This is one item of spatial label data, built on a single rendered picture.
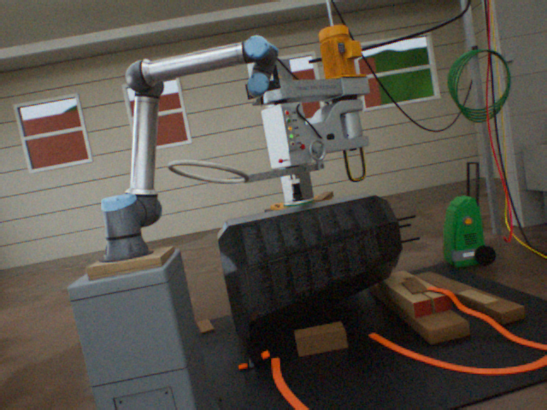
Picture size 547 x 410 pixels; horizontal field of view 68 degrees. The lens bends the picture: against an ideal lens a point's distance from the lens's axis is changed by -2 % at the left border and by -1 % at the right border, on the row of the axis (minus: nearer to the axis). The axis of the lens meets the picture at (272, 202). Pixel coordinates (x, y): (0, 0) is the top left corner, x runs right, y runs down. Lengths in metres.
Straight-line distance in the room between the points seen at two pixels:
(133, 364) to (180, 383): 0.21
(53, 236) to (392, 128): 7.64
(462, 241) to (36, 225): 8.36
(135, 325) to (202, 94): 7.53
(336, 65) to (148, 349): 2.41
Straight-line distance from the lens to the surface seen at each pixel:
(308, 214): 2.74
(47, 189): 9.77
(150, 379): 1.88
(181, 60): 1.83
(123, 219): 1.85
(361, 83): 3.37
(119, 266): 1.78
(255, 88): 1.84
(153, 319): 1.77
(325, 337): 2.58
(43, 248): 9.97
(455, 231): 3.81
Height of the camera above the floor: 1.18
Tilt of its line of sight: 5 degrees down
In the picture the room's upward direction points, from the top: 11 degrees counter-clockwise
